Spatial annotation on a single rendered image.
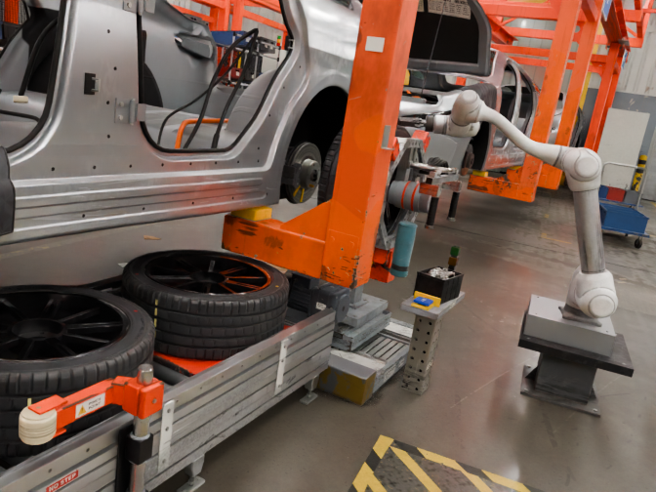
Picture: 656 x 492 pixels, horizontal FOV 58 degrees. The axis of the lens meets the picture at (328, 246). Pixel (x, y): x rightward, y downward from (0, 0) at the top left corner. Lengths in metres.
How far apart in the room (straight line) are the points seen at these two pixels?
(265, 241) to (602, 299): 1.48
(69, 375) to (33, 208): 0.48
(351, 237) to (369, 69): 0.65
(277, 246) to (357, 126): 0.63
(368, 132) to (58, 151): 1.11
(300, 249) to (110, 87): 1.02
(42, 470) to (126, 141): 1.01
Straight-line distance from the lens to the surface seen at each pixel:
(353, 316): 2.96
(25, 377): 1.64
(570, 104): 8.30
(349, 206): 2.35
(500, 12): 8.63
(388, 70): 2.29
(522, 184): 6.41
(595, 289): 2.84
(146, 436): 1.64
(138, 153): 2.05
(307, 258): 2.48
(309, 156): 3.12
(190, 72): 4.76
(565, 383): 3.16
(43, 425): 1.47
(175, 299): 2.15
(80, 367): 1.66
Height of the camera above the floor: 1.26
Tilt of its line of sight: 14 degrees down
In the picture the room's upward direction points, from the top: 9 degrees clockwise
